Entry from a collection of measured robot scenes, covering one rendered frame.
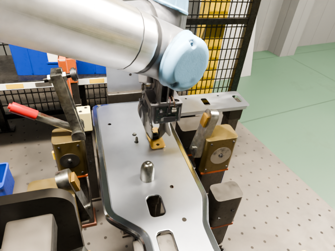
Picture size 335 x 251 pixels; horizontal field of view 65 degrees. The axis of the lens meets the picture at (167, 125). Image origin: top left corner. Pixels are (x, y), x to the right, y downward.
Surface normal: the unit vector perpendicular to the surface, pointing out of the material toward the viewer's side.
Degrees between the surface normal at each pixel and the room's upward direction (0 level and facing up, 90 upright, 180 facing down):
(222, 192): 0
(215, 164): 90
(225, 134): 0
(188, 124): 0
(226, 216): 90
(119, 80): 90
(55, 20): 86
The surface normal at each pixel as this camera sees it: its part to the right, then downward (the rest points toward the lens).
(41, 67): 0.19, 0.61
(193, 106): 0.07, -0.79
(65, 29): 0.55, 0.63
